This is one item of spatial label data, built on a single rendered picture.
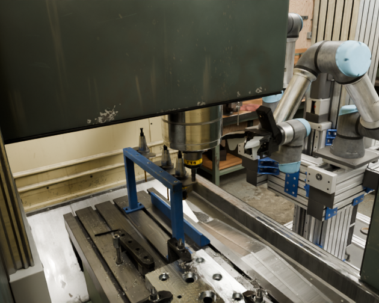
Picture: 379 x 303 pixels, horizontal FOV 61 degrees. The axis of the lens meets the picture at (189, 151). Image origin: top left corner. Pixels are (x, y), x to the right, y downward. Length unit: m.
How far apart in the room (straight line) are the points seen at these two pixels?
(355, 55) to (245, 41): 0.57
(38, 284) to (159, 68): 0.41
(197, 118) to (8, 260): 0.47
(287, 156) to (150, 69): 0.70
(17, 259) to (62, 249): 1.21
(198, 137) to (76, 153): 1.14
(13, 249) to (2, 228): 0.04
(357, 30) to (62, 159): 1.59
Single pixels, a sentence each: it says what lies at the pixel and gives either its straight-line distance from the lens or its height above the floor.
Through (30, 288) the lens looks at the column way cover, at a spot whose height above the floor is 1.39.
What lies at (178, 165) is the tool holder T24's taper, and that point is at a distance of 1.20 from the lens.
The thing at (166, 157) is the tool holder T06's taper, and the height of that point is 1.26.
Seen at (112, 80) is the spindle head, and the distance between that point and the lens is 0.59.
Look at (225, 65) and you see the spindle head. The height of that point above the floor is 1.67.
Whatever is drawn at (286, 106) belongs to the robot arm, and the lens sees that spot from 1.29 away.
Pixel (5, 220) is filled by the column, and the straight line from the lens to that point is 0.52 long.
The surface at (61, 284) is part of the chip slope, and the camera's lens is 1.67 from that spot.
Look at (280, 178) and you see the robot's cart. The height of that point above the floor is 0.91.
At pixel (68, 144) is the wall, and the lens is 1.80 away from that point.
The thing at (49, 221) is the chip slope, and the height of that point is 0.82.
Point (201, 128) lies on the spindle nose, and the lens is 0.77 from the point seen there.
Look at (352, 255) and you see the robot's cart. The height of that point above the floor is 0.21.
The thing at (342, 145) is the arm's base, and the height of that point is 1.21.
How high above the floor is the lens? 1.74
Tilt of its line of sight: 21 degrees down
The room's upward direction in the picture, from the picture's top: 2 degrees counter-clockwise
